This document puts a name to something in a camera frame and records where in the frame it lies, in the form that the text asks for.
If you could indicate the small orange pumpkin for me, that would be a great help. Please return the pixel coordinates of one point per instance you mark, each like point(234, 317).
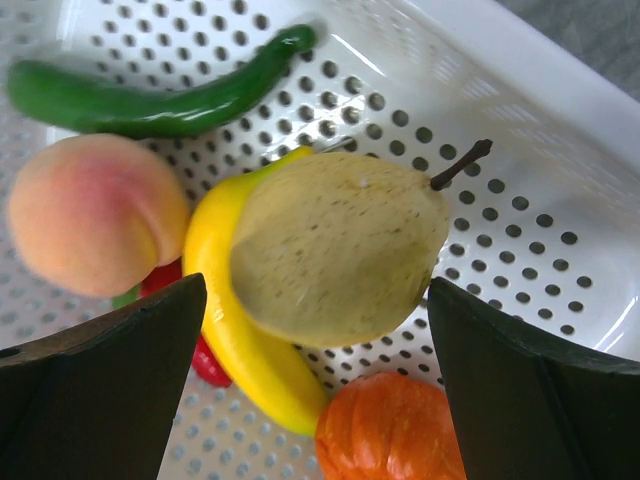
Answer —
point(388, 426)

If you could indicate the yellow pear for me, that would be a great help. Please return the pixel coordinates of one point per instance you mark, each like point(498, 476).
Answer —
point(338, 248)

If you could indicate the white perforated plastic basket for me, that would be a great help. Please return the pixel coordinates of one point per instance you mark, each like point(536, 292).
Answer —
point(546, 228)

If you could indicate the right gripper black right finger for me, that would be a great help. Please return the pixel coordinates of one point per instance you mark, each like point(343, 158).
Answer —
point(527, 404)

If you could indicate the yellow banana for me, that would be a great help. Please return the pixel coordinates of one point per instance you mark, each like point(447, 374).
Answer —
point(268, 370)

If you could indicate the red chili pepper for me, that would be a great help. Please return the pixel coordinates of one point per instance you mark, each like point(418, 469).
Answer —
point(204, 362)

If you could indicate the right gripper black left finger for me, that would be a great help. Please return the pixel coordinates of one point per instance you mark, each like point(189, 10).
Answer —
point(97, 401)

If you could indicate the green vegetable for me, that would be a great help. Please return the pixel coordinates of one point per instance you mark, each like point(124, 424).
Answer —
point(87, 104)

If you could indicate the orange peach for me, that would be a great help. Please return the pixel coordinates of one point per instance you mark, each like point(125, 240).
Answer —
point(96, 214)

